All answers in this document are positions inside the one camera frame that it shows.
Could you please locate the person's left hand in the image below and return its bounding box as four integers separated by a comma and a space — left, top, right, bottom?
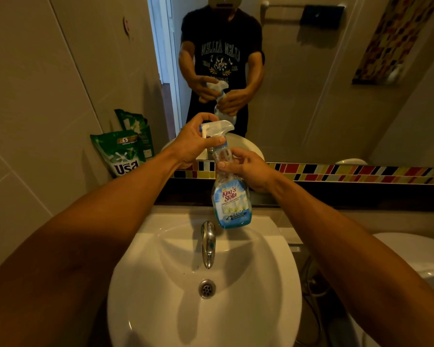
170, 113, 227, 170

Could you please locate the person's right hand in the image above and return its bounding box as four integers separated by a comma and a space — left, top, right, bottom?
217, 147, 276, 194

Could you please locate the clear blue-label spray bottle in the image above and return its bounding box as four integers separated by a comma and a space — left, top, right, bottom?
200, 120, 253, 229

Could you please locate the person's left forearm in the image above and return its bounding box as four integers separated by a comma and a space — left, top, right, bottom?
0, 148, 183, 347

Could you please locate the person's right forearm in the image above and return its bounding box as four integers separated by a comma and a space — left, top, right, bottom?
268, 170, 434, 347

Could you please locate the green detergent pouch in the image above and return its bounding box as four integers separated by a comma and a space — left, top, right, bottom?
90, 130, 147, 178

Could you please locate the chrome faucet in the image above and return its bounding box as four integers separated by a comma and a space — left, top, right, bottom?
201, 220, 217, 270

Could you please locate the white ceramic sink basin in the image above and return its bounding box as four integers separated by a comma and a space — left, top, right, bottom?
107, 206, 303, 347

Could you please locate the metal sink drain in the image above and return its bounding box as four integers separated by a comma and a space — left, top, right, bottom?
198, 279, 217, 300

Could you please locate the white toilet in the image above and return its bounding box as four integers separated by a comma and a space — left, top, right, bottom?
342, 233, 434, 347

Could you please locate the large wall mirror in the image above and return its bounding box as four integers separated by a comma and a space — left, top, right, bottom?
49, 0, 434, 169

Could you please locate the grey flexible hose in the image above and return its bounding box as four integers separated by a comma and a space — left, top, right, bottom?
299, 256, 331, 347

